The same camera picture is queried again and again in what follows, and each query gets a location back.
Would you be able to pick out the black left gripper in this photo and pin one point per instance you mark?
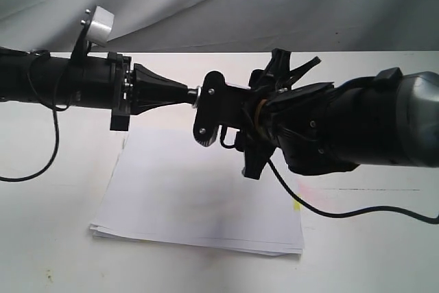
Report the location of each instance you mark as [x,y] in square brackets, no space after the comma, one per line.
[146,83]

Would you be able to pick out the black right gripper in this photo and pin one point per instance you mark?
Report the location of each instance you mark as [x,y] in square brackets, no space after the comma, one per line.
[281,115]

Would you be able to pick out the white spray can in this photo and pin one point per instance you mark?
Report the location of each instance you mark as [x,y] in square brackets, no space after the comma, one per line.
[193,96]

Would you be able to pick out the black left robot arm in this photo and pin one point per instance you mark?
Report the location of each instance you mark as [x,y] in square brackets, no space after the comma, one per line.
[112,83]

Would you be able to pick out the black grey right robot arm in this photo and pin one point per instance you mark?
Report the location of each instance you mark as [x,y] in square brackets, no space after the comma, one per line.
[387,119]

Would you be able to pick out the white paper stack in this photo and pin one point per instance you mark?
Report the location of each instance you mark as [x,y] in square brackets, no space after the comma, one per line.
[167,188]

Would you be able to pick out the yellow sticky tab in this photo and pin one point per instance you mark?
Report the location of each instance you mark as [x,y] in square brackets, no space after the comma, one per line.
[296,205]

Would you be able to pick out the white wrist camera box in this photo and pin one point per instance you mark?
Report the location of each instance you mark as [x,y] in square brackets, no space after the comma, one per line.
[97,25]

